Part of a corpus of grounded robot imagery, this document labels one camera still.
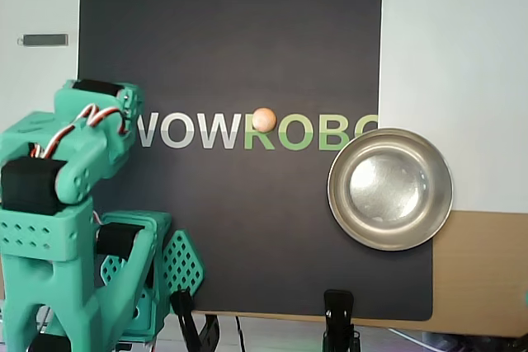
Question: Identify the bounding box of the black table clamp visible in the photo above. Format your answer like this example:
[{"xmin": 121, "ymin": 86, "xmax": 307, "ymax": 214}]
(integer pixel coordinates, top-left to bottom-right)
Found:
[{"xmin": 171, "ymin": 288, "xmax": 224, "ymax": 352}]

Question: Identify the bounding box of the teal robot base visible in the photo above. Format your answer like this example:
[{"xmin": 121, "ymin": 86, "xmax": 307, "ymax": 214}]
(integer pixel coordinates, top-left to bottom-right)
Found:
[{"xmin": 97, "ymin": 210, "xmax": 207, "ymax": 347}]

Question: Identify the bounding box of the black clamp right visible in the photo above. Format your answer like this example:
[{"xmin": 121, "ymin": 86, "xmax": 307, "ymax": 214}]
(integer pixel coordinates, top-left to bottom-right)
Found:
[{"xmin": 323, "ymin": 289, "xmax": 361, "ymax": 352}]

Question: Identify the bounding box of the red white black servo wire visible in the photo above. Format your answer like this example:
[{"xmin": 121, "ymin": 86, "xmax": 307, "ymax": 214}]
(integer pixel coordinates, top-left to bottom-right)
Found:
[{"xmin": 28, "ymin": 103, "xmax": 130, "ymax": 160}]

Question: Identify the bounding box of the black cable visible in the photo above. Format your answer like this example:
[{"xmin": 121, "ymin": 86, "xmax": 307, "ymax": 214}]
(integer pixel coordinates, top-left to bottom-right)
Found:
[{"xmin": 234, "ymin": 316, "xmax": 248, "ymax": 352}]

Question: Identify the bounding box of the black mat with WOWROBO print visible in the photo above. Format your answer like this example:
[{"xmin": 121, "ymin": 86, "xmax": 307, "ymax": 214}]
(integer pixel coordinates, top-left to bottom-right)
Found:
[{"xmin": 68, "ymin": 0, "xmax": 434, "ymax": 322}]

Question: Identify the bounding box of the white cable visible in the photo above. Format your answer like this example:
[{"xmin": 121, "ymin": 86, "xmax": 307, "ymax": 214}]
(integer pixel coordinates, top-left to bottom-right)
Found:
[{"xmin": 389, "ymin": 326, "xmax": 441, "ymax": 352}]

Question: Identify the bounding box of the metal bowl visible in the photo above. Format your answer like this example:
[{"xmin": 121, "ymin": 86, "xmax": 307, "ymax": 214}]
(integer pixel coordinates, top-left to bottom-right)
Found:
[{"xmin": 327, "ymin": 127, "xmax": 454, "ymax": 252}]

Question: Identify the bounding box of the cork ball with black base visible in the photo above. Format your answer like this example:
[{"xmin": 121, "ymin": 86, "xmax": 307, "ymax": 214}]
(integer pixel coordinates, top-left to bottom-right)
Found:
[{"xmin": 252, "ymin": 107, "xmax": 277, "ymax": 134}]

